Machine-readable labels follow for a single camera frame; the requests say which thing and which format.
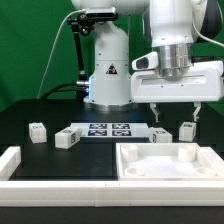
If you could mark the black camera on mount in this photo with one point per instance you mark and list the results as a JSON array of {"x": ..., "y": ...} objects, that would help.
[{"x": 104, "y": 13}]

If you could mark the white fiducial marker sheet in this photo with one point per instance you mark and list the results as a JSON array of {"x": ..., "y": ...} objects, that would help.
[{"x": 113, "y": 130}]

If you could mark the white u-shaped fence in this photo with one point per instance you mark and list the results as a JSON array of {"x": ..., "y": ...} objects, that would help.
[{"x": 207, "y": 192}]

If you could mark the white square table top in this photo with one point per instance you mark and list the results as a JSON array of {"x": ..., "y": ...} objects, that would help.
[{"x": 168, "y": 162}]

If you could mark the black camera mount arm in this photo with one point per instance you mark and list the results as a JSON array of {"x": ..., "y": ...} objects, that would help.
[{"x": 79, "y": 46}]

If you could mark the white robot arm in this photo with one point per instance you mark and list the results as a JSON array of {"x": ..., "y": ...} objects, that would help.
[{"x": 143, "y": 52}]

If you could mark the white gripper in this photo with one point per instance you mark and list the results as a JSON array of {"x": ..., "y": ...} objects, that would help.
[{"x": 201, "y": 82}]

